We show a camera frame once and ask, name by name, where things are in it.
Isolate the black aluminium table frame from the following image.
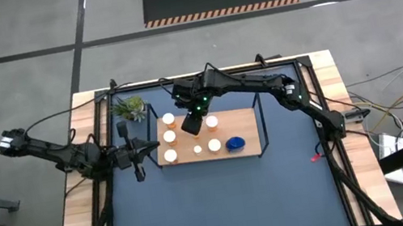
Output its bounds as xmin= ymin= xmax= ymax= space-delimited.
xmin=28 ymin=34 xmax=403 ymax=226

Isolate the wooden shelf black metal frame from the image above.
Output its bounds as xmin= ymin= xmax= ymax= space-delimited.
xmin=142 ymin=87 xmax=274 ymax=176

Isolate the large orange bottle white cap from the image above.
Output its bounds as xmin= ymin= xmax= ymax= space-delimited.
xmin=159 ymin=110 xmax=179 ymax=131
xmin=160 ymin=128 xmax=179 ymax=148
xmin=203 ymin=113 xmax=221 ymax=134
xmin=162 ymin=147 xmax=180 ymax=166
xmin=206 ymin=136 xmax=223 ymax=156

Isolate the blue medicine bottle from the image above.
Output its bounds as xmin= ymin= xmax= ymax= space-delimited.
xmin=224 ymin=134 xmax=248 ymax=155

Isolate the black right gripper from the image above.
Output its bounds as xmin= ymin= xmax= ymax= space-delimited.
xmin=167 ymin=70 xmax=226 ymax=140

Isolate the white flat box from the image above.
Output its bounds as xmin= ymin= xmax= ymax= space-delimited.
xmin=375 ymin=130 xmax=403 ymax=196

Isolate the green succulent plant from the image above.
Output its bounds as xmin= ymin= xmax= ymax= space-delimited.
xmin=108 ymin=92 xmax=151 ymax=128

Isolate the dark blue cable loop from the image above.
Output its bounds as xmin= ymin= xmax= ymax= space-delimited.
xmin=312 ymin=139 xmax=326 ymax=156

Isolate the red tag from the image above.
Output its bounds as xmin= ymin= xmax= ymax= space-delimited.
xmin=308 ymin=152 xmax=324 ymax=164

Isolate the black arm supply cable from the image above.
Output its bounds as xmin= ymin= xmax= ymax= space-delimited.
xmin=20 ymin=81 xmax=140 ymax=137

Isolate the small silver bracket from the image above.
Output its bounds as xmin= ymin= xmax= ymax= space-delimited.
xmin=312 ymin=112 xmax=327 ymax=128

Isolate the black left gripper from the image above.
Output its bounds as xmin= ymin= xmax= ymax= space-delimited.
xmin=108 ymin=114 xmax=166 ymax=186

